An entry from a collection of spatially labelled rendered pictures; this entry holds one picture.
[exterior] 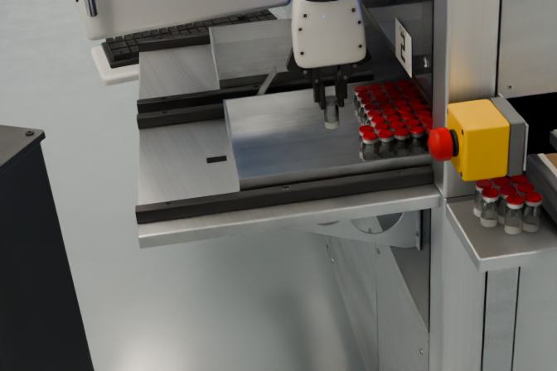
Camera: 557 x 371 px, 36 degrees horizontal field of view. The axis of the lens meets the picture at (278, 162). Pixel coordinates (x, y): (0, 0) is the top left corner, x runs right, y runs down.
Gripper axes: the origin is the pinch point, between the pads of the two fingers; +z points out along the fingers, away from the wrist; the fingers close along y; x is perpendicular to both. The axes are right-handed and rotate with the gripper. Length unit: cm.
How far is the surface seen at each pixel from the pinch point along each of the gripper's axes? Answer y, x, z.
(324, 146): -1.6, -2.0, 7.7
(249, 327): -14, 66, 96
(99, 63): -39, 63, 16
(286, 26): -0.3, 45.4, 5.9
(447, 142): 8.7, -27.9, -4.6
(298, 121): -4.0, 7.3, 7.7
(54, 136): -77, 198, 96
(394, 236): 7.0, -9.3, 20.4
